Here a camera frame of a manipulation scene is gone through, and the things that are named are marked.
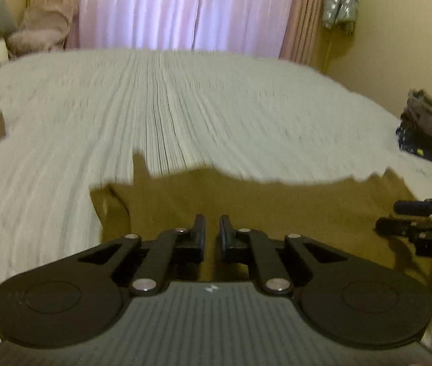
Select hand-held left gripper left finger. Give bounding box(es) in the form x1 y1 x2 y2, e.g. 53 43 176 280
76 213 206 297

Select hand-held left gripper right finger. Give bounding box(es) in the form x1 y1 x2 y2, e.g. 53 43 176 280
219 214 350 296

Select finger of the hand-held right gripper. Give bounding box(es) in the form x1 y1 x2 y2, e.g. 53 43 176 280
375 217 432 243
394 194 432 216

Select olive brown pants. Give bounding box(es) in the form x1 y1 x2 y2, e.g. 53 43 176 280
90 152 432 302

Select navy printed folded garment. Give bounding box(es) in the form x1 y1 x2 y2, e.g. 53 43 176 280
395 126 432 181

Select purple folded garment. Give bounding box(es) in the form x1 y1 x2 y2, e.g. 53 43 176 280
401 101 432 150

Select white grey striped bedspread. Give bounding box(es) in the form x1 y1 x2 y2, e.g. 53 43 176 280
0 48 432 355

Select silver padded jacket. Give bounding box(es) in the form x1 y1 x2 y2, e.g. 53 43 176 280
322 0 360 36

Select sheer white curtain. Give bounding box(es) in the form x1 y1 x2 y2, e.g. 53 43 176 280
76 0 301 60

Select pink fluffy chair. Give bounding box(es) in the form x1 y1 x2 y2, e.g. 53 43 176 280
8 5 76 59

